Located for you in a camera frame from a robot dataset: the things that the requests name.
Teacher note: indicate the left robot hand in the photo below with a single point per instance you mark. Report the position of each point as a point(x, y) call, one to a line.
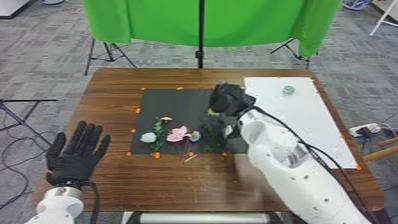
point(76, 160)

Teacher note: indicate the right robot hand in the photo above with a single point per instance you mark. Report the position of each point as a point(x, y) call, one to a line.
point(232, 98)

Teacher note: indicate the pink flower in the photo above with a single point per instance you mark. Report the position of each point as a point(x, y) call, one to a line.
point(177, 135)

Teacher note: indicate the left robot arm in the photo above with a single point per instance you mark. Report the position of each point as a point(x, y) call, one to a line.
point(60, 206)

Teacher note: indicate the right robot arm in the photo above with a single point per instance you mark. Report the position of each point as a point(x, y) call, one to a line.
point(296, 173)

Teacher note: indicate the dark mat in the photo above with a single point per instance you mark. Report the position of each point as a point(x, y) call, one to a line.
point(179, 106)

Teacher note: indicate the dark green sprig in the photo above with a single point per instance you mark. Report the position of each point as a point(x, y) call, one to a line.
point(214, 133)

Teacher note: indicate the small yellow flower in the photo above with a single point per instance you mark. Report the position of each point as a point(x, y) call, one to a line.
point(166, 118)

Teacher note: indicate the pale blue flower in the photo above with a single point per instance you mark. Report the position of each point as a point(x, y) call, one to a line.
point(195, 135)

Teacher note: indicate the white sheet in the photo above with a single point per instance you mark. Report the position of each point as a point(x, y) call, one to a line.
point(303, 113)

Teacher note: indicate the white flower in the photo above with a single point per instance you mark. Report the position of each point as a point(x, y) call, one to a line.
point(149, 137)

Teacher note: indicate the black metal stand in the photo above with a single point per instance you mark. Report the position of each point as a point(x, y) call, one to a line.
point(24, 113)

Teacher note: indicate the black tripod legs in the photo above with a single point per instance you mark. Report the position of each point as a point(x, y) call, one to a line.
point(294, 51)
point(110, 53)

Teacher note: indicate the white power strip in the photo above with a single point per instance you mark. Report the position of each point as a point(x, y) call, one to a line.
point(365, 129)

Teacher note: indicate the pale grey bar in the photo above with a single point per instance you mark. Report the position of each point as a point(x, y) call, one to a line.
point(202, 218)

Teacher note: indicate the white stand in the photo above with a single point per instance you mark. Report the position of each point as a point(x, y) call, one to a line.
point(385, 18)

